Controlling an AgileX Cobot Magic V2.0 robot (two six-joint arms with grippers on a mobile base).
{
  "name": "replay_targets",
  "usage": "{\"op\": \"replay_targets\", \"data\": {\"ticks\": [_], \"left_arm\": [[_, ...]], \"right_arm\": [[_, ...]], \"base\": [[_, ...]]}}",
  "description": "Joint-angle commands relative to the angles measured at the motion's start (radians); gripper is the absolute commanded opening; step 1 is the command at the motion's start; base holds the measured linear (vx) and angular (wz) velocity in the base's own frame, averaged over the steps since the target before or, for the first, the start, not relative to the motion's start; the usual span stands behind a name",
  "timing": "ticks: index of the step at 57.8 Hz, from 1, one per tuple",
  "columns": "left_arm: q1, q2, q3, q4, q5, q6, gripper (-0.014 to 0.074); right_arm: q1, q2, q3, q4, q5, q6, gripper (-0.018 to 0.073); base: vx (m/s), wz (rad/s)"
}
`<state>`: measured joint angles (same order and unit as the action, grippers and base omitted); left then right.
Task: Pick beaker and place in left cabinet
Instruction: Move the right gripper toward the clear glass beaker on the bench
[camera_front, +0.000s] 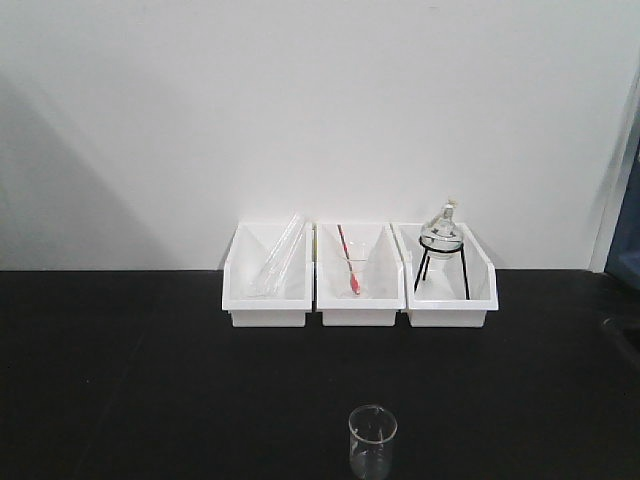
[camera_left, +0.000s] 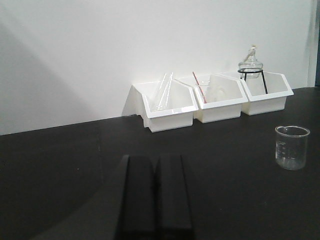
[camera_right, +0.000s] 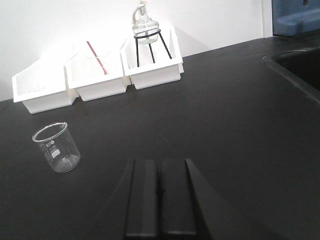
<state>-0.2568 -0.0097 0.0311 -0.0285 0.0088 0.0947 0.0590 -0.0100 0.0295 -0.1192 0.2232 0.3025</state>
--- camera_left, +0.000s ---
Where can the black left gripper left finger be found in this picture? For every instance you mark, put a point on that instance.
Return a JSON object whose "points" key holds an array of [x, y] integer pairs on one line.
{"points": [[138, 210]]}

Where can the right white storage bin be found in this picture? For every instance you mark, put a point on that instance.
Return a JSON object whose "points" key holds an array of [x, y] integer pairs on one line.
{"points": [[259, 102]]}

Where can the clear glass rods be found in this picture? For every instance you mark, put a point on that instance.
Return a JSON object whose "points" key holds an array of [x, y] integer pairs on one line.
{"points": [[161, 97]]}

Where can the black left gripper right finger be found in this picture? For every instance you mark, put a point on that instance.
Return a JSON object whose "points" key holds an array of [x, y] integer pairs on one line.
{"points": [[173, 213]]}

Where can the clear glass beaker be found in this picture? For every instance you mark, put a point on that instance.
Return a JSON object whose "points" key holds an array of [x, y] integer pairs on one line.
{"points": [[291, 144]]}

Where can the left white storage bin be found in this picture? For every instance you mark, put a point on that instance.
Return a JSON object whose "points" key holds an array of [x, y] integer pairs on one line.
{"points": [[180, 107]]}

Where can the middle white storage bin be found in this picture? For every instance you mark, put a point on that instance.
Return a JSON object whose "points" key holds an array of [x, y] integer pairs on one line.
{"points": [[224, 97]]}

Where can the black wire tripod stand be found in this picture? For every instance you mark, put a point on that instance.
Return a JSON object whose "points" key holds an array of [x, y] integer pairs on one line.
{"points": [[264, 83]]}

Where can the glass alcohol lamp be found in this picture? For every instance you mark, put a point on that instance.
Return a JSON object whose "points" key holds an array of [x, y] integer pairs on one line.
{"points": [[250, 63]]}

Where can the red thermometer stick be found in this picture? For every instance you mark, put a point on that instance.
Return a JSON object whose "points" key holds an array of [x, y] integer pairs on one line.
{"points": [[200, 84]]}

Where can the white storage bin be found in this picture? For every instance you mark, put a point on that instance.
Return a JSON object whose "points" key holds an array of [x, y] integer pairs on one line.
{"points": [[224, 97], [180, 107], [259, 102]]}

